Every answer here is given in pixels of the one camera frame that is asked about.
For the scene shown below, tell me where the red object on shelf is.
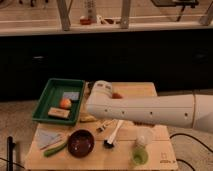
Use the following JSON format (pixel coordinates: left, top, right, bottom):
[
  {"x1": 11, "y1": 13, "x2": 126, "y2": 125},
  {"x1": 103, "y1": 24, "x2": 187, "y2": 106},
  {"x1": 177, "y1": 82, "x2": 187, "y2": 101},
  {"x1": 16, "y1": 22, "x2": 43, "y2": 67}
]
[{"x1": 79, "y1": 16, "x2": 92, "y2": 25}]

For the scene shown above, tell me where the pile of brown nuts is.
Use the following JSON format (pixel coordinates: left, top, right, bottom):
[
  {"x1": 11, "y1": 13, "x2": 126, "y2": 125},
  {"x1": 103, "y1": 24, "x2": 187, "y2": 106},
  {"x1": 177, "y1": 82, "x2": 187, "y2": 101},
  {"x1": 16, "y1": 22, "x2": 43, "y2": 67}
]
[{"x1": 133, "y1": 122, "x2": 155, "y2": 127}]

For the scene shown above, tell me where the yellow banana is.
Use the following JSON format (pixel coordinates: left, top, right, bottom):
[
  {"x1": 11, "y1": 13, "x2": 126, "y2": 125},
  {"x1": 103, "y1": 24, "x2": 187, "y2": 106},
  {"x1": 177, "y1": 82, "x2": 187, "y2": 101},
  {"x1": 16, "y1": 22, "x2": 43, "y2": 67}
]
[{"x1": 80, "y1": 115, "x2": 97, "y2": 123}]

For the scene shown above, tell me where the white handled black brush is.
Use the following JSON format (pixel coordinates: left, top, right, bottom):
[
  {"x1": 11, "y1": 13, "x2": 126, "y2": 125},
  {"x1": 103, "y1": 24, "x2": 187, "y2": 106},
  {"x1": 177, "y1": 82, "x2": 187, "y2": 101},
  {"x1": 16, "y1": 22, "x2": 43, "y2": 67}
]
[{"x1": 103, "y1": 120, "x2": 123, "y2": 149}]

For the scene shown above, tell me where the grey folded cloth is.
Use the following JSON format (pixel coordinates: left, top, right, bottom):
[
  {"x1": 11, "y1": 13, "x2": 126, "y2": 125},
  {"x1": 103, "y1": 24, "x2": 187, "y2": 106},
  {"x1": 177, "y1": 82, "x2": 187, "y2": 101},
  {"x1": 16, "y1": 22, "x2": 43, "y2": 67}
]
[{"x1": 35, "y1": 129, "x2": 62, "y2": 150}]

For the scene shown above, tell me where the green cucumber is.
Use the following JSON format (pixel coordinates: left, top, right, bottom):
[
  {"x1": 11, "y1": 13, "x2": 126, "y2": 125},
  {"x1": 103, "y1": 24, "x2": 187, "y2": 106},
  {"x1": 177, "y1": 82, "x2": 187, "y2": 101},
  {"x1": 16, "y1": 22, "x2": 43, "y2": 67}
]
[{"x1": 43, "y1": 142, "x2": 67, "y2": 157}]

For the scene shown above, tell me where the dark purple bowl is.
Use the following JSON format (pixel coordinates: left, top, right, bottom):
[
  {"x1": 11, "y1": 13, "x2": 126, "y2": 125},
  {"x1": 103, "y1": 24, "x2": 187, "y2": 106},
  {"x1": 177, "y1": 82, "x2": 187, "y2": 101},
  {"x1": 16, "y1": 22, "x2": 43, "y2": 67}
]
[{"x1": 67, "y1": 129, "x2": 95, "y2": 158}]

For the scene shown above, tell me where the metal fork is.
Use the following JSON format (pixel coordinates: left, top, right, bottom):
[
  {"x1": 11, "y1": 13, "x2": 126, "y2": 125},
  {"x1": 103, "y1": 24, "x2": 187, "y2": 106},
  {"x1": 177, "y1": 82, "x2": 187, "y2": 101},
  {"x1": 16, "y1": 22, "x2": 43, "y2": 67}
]
[{"x1": 96, "y1": 120, "x2": 114, "y2": 133}]

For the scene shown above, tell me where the brown wooden block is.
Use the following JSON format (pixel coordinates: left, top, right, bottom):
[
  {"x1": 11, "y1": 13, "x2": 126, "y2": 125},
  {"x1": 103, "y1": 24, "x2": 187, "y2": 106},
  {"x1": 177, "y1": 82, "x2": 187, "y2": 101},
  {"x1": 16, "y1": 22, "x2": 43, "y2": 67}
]
[{"x1": 48, "y1": 107, "x2": 70, "y2": 119}]

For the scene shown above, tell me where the orange fruit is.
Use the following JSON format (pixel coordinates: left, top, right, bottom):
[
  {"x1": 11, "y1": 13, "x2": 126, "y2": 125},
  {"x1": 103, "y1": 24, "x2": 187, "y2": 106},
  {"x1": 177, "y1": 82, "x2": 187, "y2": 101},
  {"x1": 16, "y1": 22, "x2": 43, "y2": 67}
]
[{"x1": 59, "y1": 98, "x2": 72, "y2": 109}]

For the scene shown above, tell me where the orange bowl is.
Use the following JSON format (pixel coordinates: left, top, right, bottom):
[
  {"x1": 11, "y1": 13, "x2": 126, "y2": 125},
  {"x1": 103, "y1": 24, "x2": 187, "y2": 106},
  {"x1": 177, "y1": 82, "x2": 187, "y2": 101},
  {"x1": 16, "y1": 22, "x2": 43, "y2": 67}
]
[{"x1": 112, "y1": 93, "x2": 123, "y2": 99}]

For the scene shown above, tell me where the green plastic tray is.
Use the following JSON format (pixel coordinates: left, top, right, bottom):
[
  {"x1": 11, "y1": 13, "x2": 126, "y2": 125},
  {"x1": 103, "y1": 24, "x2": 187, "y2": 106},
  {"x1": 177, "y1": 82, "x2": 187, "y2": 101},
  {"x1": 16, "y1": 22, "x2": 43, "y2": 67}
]
[{"x1": 32, "y1": 78, "x2": 85, "y2": 126}]

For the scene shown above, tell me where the black stand on floor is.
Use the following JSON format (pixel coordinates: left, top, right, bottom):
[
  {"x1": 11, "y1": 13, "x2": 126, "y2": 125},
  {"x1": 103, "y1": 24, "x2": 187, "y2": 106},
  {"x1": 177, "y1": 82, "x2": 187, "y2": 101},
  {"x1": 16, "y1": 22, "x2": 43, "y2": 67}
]
[{"x1": 6, "y1": 136, "x2": 16, "y2": 171}]

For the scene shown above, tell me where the clear plastic cup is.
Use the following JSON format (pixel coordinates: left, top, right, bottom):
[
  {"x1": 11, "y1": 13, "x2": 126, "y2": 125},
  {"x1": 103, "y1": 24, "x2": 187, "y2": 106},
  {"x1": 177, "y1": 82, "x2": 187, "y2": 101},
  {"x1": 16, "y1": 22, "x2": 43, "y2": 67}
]
[{"x1": 136, "y1": 127, "x2": 154, "y2": 147}]

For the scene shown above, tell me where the black cable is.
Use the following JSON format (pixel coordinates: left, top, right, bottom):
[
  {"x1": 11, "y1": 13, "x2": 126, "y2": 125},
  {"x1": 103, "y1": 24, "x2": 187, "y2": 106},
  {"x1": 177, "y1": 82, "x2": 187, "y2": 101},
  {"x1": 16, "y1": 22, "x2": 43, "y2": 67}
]
[{"x1": 169, "y1": 132, "x2": 213, "y2": 171}]

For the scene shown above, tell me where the blue sponge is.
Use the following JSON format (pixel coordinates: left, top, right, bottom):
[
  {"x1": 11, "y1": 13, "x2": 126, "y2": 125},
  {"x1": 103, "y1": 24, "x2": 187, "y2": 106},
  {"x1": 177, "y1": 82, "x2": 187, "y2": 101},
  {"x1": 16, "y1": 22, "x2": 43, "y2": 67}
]
[{"x1": 62, "y1": 92, "x2": 80, "y2": 101}]

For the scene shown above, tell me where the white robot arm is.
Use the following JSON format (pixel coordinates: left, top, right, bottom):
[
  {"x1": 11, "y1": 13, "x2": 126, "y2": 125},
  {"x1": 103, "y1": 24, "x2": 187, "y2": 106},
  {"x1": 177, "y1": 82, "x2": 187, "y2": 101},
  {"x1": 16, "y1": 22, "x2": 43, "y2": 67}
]
[{"x1": 85, "y1": 81, "x2": 213, "y2": 134}]

